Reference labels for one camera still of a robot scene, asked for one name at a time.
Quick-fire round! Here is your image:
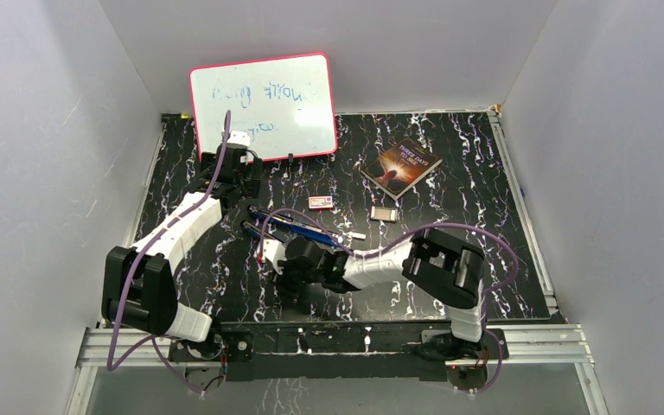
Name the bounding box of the small red staple box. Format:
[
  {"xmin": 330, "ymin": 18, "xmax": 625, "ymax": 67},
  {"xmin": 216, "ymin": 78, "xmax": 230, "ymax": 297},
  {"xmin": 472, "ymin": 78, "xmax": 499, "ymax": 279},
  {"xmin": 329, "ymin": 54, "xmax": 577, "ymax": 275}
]
[{"xmin": 308, "ymin": 195, "xmax": 335, "ymax": 210}]

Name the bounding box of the whiteboard with pink frame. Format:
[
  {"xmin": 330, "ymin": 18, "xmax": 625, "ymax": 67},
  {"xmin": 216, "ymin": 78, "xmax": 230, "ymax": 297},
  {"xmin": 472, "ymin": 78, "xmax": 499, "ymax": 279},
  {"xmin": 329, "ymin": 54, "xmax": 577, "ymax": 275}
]
[{"xmin": 188, "ymin": 53, "xmax": 339, "ymax": 161}]

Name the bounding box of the staple box tray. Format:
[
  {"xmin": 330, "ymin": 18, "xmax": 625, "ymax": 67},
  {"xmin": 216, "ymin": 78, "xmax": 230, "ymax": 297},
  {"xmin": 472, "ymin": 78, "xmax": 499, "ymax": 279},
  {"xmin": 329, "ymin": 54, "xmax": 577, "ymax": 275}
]
[{"xmin": 369, "ymin": 206, "xmax": 399, "ymax": 223}]

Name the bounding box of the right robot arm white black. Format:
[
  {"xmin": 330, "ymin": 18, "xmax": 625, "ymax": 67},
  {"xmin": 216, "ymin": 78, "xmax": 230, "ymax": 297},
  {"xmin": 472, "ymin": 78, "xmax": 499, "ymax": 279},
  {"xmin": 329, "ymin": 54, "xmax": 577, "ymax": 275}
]
[{"xmin": 259, "ymin": 229, "xmax": 487, "ymax": 361}]

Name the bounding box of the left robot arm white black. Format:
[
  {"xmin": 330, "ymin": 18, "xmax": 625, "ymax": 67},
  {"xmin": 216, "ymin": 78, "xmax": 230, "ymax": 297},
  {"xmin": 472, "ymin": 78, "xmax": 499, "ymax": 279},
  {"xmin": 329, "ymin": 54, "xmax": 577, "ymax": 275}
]
[{"xmin": 101, "ymin": 133, "xmax": 263, "ymax": 360}]

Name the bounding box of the paperback book orange cover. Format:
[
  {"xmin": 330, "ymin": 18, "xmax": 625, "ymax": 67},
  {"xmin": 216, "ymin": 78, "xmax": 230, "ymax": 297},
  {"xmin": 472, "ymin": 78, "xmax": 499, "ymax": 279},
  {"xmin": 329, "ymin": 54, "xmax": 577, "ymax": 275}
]
[{"xmin": 361, "ymin": 138, "xmax": 442, "ymax": 201}]

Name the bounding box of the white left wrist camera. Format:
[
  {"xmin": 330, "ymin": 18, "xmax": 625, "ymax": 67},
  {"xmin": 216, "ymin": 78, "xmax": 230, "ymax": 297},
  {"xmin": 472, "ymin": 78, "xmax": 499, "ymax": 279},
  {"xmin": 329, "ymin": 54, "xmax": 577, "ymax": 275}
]
[{"xmin": 227, "ymin": 131, "xmax": 252, "ymax": 148}]

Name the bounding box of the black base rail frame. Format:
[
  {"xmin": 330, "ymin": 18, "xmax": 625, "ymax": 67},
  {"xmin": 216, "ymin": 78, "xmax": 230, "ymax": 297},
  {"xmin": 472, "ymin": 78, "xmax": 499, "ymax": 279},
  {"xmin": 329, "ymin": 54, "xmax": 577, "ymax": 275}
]
[{"xmin": 169, "ymin": 320, "xmax": 488, "ymax": 382}]

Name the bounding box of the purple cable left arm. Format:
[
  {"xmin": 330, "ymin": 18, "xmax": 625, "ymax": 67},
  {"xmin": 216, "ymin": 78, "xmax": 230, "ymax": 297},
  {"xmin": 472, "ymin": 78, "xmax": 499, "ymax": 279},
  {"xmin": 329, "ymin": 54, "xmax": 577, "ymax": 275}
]
[{"xmin": 105, "ymin": 108, "xmax": 233, "ymax": 396}]

